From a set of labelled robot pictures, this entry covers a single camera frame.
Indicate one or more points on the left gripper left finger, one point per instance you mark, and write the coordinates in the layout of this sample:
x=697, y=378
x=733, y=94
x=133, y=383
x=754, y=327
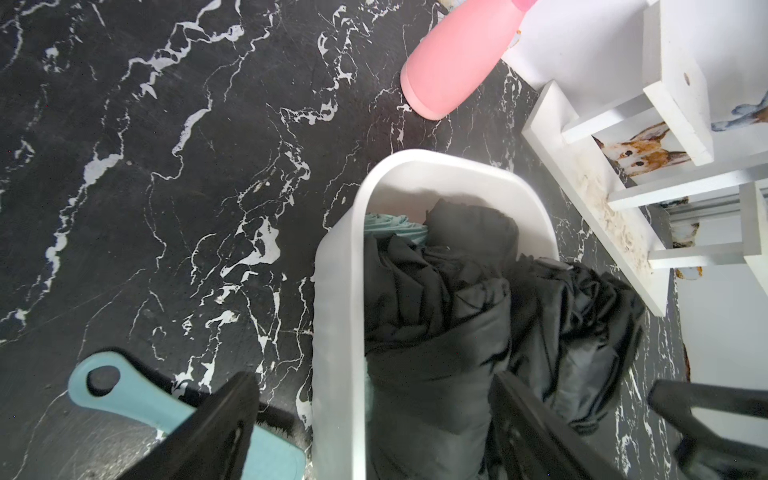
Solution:
x=213, y=442

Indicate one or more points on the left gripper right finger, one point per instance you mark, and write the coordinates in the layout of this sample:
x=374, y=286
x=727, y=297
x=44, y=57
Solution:
x=533, y=442

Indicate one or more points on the black umbrella front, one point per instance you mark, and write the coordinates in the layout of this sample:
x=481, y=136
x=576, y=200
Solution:
x=437, y=328

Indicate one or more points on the mint green umbrella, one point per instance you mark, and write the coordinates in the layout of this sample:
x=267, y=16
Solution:
x=400, y=225

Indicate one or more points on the white wooden plant stand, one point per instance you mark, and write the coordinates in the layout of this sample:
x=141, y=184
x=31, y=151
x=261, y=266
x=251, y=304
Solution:
x=645, y=102

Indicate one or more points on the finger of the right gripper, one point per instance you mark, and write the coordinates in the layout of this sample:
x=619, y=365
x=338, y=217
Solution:
x=702, y=453

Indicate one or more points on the teal handled brush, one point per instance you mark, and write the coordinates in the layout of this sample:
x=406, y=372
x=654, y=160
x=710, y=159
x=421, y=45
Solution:
x=272, y=453

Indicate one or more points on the black umbrella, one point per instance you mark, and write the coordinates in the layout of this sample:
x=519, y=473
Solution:
x=437, y=328
x=575, y=334

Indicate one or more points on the white plastic storage box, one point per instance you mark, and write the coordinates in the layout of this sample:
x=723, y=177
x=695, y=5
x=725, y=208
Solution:
x=410, y=183

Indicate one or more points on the black umbrella back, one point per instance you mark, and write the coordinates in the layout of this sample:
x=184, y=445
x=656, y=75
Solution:
x=575, y=334

